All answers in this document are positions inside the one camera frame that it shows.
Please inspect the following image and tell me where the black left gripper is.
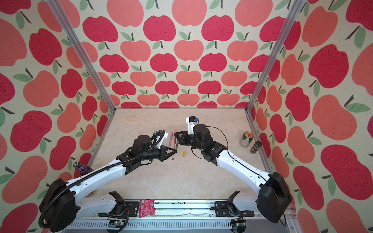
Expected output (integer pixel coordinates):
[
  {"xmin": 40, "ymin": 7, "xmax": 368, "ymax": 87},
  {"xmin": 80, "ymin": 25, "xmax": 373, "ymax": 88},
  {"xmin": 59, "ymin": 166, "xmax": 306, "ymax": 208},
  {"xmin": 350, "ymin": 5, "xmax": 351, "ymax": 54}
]
[{"xmin": 140, "ymin": 145, "xmax": 177, "ymax": 162}]

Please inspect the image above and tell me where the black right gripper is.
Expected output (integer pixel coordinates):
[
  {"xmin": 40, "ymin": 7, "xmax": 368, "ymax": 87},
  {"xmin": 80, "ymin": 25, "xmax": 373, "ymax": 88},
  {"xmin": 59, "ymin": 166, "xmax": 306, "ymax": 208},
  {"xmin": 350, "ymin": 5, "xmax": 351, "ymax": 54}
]
[{"xmin": 173, "ymin": 130, "xmax": 204, "ymax": 154}]

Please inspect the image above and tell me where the pink pen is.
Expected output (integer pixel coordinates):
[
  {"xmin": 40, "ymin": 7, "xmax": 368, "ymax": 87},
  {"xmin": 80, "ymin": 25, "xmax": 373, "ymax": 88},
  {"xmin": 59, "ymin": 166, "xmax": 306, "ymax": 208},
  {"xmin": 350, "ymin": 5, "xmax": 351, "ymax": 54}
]
[{"xmin": 168, "ymin": 132, "xmax": 173, "ymax": 148}]

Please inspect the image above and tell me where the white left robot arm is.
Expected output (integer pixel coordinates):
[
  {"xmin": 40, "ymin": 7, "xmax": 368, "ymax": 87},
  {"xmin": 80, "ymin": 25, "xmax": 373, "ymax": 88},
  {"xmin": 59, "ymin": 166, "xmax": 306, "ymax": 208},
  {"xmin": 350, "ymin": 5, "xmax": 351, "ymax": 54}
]
[{"xmin": 38, "ymin": 143, "xmax": 177, "ymax": 233}]

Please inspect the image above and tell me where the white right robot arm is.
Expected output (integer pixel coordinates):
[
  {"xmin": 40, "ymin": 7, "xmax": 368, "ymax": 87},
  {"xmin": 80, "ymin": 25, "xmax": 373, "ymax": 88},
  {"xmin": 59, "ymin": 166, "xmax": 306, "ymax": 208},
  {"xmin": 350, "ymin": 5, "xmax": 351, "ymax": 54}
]
[{"xmin": 175, "ymin": 131, "xmax": 292, "ymax": 223}]

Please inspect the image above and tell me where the pink snack packet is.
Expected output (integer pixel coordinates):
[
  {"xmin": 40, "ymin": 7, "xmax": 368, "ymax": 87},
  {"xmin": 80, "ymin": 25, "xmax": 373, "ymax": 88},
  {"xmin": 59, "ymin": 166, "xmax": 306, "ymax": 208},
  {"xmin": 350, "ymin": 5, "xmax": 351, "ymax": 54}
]
[{"xmin": 139, "ymin": 199, "xmax": 155, "ymax": 218}]

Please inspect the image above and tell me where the green drink can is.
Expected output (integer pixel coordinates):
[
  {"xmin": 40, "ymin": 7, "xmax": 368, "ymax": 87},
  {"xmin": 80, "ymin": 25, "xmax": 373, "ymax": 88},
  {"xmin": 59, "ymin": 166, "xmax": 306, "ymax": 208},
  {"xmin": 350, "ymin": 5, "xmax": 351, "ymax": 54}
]
[{"xmin": 240, "ymin": 131, "xmax": 254, "ymax": 148}]

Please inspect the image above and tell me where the brown spice jar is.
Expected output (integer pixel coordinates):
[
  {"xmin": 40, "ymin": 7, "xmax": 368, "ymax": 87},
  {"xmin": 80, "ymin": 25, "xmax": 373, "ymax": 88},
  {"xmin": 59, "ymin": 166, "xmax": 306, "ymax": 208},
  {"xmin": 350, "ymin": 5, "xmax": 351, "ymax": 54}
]
[{"xmin": 250, "ymin": 141, "xmax": 262, "ymax": 154}]

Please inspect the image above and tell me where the clear plastic cup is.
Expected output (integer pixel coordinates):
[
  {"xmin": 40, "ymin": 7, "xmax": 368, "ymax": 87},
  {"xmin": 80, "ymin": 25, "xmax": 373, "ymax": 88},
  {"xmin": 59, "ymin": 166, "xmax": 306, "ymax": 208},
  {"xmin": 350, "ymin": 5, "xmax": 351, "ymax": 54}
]
[{"xmin": 86, "ymin": 189, "xmax": 98, "ymax": 198}]

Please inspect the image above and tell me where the purple drink bottle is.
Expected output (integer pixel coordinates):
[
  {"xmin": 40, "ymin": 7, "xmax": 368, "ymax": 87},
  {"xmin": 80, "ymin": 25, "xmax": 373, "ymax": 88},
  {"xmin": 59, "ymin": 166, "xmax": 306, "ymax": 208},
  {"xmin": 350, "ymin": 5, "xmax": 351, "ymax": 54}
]
[{"xmin": 73, "ymin": 162, "xmax": 94, "ymax": 176}]

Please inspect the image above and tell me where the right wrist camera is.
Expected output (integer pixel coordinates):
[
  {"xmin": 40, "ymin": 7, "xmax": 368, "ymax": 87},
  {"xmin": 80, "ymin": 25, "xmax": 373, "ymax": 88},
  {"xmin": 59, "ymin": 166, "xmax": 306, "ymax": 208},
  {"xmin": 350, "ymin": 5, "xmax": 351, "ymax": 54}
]
[{"xmin": 186, "ymin": 116, "xmax": 199, "ymax": 135}]

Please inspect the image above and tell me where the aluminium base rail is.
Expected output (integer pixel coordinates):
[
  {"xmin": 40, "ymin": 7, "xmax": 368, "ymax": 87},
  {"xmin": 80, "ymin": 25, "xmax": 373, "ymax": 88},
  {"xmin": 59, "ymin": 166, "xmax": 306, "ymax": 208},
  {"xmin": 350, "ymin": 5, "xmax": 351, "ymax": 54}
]
[{"xmin": 48, "ymin": 199, "xmax": 295, "ymax": 233}]

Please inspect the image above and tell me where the black corrugated cable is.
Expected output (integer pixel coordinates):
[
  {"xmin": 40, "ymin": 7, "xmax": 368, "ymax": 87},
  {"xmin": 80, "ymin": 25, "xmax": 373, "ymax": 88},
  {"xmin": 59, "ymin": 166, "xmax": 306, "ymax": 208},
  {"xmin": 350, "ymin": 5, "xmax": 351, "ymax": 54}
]
[{"xmin": 38, "ymin": 132, "xmax": 164, "ymax": 229}]

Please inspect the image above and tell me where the aluminium frame post right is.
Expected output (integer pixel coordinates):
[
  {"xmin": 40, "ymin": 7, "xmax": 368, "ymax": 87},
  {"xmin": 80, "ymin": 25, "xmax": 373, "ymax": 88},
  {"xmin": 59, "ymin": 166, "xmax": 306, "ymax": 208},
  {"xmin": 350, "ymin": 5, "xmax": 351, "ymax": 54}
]
[{"xmin": 245, "ymin": 0, "xmax": 306, "ymax": 115}]

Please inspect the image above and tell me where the aluminium frame post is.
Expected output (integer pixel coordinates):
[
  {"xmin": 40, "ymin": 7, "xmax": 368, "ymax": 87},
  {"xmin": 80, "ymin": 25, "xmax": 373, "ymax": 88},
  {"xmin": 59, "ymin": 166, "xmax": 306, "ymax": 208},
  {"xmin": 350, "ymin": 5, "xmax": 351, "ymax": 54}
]
[
  {"xmin": 245, "ymin": 0, "xmax": 306, "ymax": 115},
  {"xmin": 47, "ymin": 1, "xmax": 116, "ymax": 113}
]

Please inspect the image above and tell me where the aluminium frame post left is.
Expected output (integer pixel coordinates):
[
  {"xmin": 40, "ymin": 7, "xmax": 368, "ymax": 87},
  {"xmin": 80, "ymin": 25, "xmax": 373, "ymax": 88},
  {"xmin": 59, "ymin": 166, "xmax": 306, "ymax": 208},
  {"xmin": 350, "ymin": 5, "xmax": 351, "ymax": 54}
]
[{"xmin": 47, "ymin": 1, "xmax": 116, "ymax": 113}]

